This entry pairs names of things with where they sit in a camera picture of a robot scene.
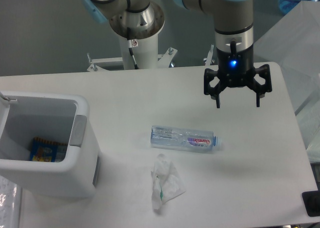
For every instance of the translucent white plastic box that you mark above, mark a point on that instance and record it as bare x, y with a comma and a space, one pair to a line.
294, 44

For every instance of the clear plastic sheet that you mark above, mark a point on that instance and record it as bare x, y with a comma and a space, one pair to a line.
10, 203

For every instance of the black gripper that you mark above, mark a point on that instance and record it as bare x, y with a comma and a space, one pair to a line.
233, 65

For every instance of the clear plastic water bottle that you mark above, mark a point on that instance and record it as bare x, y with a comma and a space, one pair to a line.
183, 139

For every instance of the blue snack packet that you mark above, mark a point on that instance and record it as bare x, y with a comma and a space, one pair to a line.
47, 151

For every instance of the white paper wrapper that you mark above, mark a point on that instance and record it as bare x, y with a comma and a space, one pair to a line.
166, 182

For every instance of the white pedestal foot frame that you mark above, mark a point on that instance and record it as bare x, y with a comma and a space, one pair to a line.
165, 60

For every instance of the black device at table edge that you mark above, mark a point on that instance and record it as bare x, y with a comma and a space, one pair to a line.
311, 200

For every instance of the white trash can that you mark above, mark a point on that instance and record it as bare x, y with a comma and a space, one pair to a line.
57, 117

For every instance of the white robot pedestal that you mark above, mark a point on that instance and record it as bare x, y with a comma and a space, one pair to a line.
141, 53

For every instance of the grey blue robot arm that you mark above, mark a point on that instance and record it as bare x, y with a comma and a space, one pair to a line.
137, 23

